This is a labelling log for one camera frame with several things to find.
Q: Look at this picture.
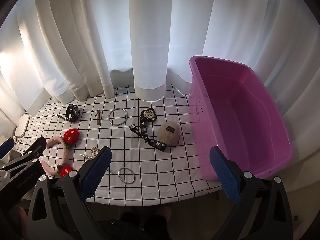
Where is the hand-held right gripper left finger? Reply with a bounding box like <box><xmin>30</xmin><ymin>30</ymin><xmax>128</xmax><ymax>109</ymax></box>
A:
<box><xmin>27</xmin><ymin>146</ymin><xmax>112</xmax><ymax>240</ymax></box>

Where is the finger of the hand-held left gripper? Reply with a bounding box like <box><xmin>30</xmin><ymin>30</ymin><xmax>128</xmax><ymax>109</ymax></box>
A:
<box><xmin>22</xmin><ymin>137</ymin><xmax>47</xmax><ymax>159</ymax></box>
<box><xmin>0</xmin><ymin>137</ymin><xmax>14</xmax><ymax>158</ymax></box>

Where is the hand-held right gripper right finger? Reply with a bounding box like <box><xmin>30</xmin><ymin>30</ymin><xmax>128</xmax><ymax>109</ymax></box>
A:
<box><xmin>209</xmin><ymin>146</ymin><xmax>293</xmax><ymax>240</ymax></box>

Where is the pearl bracelet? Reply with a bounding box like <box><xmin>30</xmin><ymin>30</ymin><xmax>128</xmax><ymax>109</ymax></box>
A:
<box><xmin>79</xmin><ymin>147</ymin><xmax>102</xmax><ymax>160</ymax></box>

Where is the pink fuzzy strawberry headband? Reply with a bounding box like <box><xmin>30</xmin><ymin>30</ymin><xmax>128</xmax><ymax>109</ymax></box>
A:
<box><xmin>40</xmin><ymin>128</ymin><xmax>80</xmax><ymax>179</ymax></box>

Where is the purple plastic basin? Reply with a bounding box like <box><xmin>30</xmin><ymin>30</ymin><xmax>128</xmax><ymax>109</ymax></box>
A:
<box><xmin>188</xmin><ymin>55</ymin><xmax>293</xmax><ymax>182</ymax></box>

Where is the black ribbon strap with charms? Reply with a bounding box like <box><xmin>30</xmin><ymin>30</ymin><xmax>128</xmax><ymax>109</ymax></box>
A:
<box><xmin>129</xmin><ymin>119</ymin><xmax>167</xmax><ymax>152</ymax></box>

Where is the black embroidered badge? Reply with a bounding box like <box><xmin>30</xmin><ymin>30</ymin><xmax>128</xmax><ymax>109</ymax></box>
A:
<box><xmin>140</xmin><ymin>108</ymin><xmax>159</xmax><ymax>122</ymax></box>

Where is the person's left hand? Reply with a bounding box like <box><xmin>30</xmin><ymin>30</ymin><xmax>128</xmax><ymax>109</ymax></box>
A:
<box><xmin>17</xmin><ymin>200</ymin><xmax>28</xmax><ymax>230</ymax></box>

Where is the white plastic device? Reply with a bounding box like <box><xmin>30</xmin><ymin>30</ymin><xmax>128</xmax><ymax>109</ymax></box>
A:
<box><xmin>14</xmin><ymin>115</ymin><xmax>30</xmax><ymax>137</ymax></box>

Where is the white checkered tablecloth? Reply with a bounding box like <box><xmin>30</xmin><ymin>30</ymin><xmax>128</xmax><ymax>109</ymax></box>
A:
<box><xmin>15</xmin><ymin>84</ymin><xmax>223</xmax><ymax>207</ymax></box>

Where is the black wristwatch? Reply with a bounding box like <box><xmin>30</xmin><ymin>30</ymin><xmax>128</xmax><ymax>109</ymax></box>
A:
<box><xmin>57</xmin><ymin>104</ymin><xmax>81</xmax><ymax>122</ymax></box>

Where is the large silver bangle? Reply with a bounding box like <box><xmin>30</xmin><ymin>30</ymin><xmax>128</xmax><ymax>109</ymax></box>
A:
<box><xmin>108</xmin><ymin>108</ymin><xmax>129</xmax><ymax>126</ymax></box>

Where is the beige plush ball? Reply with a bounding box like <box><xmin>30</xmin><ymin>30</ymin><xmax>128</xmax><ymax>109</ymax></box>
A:
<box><xmin>157</xmin><ymin>121</ymin><xmax>182</xmax><ymax>147</ymax></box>

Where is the cream thick curtain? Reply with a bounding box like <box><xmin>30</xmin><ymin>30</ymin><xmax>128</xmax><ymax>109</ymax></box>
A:
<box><xmin>35</xmin><ymin>0</ymin><xmax>116</xmax><ymax>103</ymax></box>

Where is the white sheer curtain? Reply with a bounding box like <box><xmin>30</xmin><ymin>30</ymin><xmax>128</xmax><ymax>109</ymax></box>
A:
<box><xmin>0</xmin><ymin>0</ymin><xmax>320</xmax><ymax>120</ymax></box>

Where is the small silver ring bracelet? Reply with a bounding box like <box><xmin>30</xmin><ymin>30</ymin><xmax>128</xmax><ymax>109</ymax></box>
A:
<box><xmin>118</xmin><ymin>167</ymin><xmax>136</xmax><ymax>185</ymax></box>

